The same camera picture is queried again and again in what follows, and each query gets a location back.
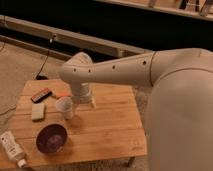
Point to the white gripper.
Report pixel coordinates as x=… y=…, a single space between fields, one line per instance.
x=81 y=93

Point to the white lotion bottle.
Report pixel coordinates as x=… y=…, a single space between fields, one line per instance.
x=13 y=150

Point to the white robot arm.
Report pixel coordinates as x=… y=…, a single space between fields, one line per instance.
x=179 y=115

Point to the dark purple ceramic bowl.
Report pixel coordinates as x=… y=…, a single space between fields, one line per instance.
x=51 y=139

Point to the orange marker pen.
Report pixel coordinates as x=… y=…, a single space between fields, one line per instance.
x=60 y=95

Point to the black rectangular remote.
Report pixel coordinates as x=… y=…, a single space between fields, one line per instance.
x=41 y=95

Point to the white sponge block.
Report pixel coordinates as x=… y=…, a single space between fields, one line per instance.
x=37 y=111

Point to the wooden low table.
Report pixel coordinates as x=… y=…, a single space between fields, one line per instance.
x=110 y=130

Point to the long wall rail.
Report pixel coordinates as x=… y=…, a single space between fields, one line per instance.
x=79 y=40

